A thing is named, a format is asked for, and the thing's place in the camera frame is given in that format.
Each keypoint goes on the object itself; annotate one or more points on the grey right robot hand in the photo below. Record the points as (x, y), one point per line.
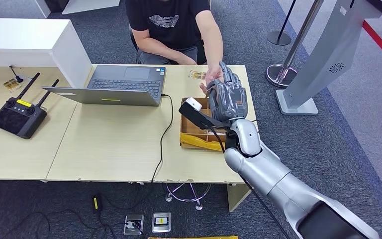
(230, 99)

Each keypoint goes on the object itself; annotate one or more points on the person's left hand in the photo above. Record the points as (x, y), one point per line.
(214, 74)

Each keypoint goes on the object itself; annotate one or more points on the person's right hand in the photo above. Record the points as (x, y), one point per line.
(185, 61)

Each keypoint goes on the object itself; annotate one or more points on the room key card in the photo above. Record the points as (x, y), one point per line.
(210, 87)

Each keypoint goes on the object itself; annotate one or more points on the ID card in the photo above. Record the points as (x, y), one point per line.
(196, 74)

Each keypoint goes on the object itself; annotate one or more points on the person's right forearm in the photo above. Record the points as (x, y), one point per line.
(151, 44)

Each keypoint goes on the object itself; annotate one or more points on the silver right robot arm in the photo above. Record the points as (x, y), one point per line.
(270, 171)

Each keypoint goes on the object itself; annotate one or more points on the person's left forearm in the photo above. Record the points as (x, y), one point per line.
(212, 39)

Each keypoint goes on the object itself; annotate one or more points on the person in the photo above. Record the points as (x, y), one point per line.
(168, 29)

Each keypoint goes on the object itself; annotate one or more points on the cardboard box with dividers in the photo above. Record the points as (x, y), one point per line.
(191, 128)

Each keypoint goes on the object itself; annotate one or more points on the grey laptop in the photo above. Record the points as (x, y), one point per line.
(112, 95)

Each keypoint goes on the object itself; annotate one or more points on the beige desk leg panel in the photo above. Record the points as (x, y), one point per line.
(235, 198)

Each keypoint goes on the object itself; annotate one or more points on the white panel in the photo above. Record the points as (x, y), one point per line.
(90, 4)

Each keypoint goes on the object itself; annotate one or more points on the chrome stool base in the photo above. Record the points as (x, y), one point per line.
(199, 206)

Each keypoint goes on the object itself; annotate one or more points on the grey kiosk stand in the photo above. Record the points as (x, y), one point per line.
(336, 49)

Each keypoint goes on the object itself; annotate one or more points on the covered floor socket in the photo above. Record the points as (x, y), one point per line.
(161, 222)

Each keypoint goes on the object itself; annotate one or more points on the white counter block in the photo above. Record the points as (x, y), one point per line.
(29, 39)

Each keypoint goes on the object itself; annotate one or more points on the open floor socket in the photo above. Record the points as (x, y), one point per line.
(134, 225)

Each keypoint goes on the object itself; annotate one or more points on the small yellow component pack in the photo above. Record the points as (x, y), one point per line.
(11, 84)

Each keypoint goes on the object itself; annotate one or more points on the black remote controller with antennas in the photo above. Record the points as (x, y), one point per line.
(17, 119)

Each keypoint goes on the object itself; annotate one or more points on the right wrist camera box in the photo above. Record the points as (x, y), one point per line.
(196, 113)

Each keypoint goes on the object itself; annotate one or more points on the silver stanchion post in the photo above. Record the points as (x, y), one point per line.
(281, 76)

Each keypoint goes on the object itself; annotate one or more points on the black stanchion post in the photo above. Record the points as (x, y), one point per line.
(278, 38)

